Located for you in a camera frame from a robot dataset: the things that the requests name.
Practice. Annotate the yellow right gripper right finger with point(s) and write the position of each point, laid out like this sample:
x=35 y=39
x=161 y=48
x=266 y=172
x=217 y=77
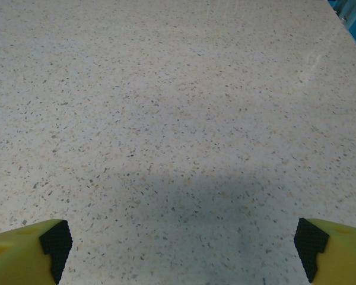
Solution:
x=344 y=258

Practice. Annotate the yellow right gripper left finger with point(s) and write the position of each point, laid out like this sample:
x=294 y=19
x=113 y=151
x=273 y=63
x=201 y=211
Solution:
x=15 y=258

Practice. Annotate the aluminium frame post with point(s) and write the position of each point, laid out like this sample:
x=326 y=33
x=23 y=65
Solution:
x=345 y=10

